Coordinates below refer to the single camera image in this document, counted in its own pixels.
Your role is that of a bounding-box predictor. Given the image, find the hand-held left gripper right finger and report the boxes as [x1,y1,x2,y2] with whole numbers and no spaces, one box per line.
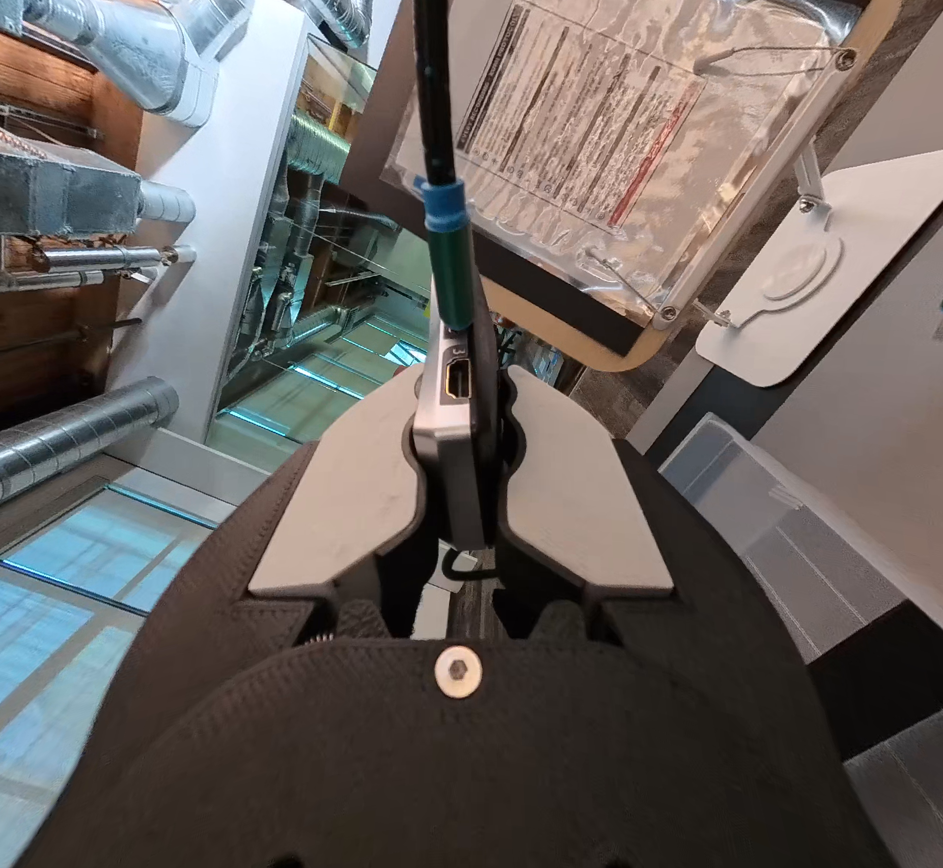
[495,365,675,639]

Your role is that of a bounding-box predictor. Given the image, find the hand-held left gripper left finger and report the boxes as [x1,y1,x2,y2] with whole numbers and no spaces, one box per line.
[249,370,443,639]

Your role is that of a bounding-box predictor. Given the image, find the grey hdmi hub adapter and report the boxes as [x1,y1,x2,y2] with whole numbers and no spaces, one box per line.
[411,277,511,583]

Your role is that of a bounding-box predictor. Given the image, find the clear plastic bin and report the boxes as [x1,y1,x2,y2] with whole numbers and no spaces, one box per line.
[658,413,943,666]

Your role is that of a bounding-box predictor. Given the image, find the black braided hdmi cable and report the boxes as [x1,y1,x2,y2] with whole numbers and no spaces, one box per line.
[409,0,481,333]

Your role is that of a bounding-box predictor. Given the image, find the wooden framed instruction board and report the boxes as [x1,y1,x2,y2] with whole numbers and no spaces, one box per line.
[342,0,909,375]

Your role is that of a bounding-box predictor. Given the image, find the silver rectangular duct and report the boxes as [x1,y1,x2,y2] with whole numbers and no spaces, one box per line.
[0,152,198,237]

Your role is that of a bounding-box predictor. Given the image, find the silver tapered duct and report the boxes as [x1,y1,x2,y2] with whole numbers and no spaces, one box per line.
[0,0,222,131]

